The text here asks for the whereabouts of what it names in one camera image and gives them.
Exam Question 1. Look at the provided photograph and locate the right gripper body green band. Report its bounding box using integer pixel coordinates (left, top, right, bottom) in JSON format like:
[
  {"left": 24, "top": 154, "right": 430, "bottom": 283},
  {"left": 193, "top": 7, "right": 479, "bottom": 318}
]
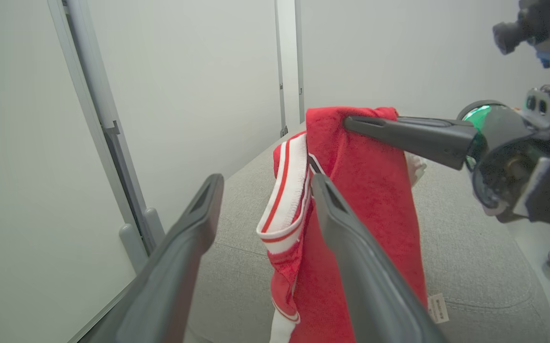
[{"left": 458, "top": 86, "right": 550, "bottom": 222}]

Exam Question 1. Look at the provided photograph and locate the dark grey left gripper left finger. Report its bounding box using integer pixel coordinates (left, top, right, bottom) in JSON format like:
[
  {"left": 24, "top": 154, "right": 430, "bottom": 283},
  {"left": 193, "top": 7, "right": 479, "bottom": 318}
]
[{"left": 79, "top": 173, "right": 225, "bottom": 343}]

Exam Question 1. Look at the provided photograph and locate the thin grey partition post pair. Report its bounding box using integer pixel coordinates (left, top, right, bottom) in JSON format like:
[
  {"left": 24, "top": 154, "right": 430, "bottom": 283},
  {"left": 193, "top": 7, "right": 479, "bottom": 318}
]
[{"left": 274, "top": 0, "right": 306, "bottom": 139}]

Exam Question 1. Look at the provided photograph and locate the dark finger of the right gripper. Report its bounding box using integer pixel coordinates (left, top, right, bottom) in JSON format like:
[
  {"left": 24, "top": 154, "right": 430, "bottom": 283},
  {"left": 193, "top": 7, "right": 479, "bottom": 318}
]
[{"left": 344, "top": 115, "right": 479, "bottom": 171}]

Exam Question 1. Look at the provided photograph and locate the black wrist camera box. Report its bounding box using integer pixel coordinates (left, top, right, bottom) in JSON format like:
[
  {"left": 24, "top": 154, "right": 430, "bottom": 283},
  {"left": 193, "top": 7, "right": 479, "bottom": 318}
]
[{"left": 492, "top": 0, "right": 550, "bottom": 56}]

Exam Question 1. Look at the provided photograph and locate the grey fabric sofa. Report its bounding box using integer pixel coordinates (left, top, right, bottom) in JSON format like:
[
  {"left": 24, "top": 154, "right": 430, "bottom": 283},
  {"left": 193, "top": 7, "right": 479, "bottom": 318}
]
[{"left": 183, "top": 121, "right": 550, "bottom": 343}]

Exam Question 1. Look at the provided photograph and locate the red garment with white trim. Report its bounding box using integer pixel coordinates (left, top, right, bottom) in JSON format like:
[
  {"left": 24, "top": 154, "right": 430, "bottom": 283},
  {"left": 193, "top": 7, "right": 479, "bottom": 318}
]
[{"left": 256, "top": 106, "right": 450, "bottom": 343}]

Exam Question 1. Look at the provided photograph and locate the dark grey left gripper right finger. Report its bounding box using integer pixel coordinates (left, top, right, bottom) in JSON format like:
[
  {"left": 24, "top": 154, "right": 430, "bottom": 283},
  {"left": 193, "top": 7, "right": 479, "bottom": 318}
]
[{"left": 311, "top": 173, "right": 448, "bottom": 343}]

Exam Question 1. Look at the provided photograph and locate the wide grey partition post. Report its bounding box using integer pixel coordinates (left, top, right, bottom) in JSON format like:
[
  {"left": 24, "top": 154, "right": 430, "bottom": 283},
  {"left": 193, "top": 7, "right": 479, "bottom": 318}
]
[{"left": 48, "top": 0, "right": 166, "bottom": 274}]

